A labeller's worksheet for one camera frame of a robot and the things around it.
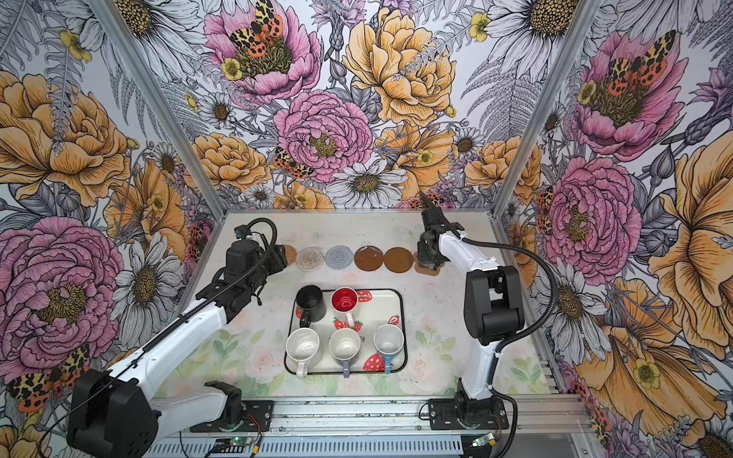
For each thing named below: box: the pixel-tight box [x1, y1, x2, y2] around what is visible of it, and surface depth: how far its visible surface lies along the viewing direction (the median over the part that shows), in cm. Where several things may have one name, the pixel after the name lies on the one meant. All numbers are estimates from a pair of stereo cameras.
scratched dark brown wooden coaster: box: [354, 245, 384, 271], surface depth 110 cm
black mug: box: [295, 284, 327, 329], surface depth 90 cm
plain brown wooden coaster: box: [383, 246, 415, 273], surface depth 108 cm
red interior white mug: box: [330, 286, 359, 329], surface depth 90 cm
